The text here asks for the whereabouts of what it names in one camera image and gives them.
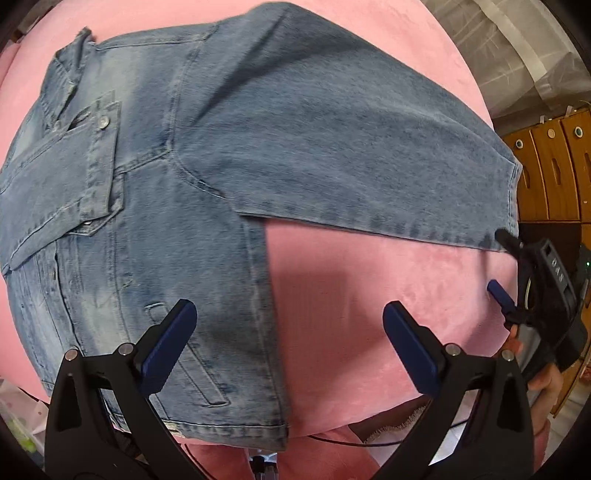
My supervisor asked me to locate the clear plastic bag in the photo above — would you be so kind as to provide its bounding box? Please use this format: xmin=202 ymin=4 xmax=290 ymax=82
xmin=0 ymin=378 xmax=52 ymax=460

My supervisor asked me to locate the pink sweater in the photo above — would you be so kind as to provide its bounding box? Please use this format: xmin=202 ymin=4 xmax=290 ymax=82
xmin=180 ymin=399 xmax=551 ymax=480

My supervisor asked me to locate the blue denim jacket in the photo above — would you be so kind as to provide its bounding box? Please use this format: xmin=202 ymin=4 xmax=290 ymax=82
xmin=0 ymin=2 xmax=525 ymax=453

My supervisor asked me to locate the wooden cabinet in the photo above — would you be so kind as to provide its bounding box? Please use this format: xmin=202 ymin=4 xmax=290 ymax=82
xmin=501 ymin=107 xmax=591 ymax=224

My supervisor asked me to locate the pink fleece blanket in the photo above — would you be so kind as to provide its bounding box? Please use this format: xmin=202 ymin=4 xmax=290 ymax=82
xmin=0 ymin=0 xmax=532 ymax=446

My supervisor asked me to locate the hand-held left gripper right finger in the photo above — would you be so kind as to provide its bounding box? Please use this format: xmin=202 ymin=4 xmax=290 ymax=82
xmin=382 ymin=301 xmax=536 ymax=480

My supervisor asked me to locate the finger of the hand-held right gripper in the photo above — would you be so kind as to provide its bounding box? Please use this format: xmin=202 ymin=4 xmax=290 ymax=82
xmin=495 ymin=229 xmax=532 ymax=265
xmin=487 ymin=279 xmax=532 ymax=329

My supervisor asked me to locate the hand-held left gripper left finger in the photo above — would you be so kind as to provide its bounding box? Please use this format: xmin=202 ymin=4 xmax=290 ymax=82
xmin=44 ymin=299 xmax=199 ymax=480

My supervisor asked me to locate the person's right hand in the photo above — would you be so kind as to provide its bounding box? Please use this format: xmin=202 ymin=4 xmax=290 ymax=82
xmin=505 ymin=323 xmax=565 ymax=418

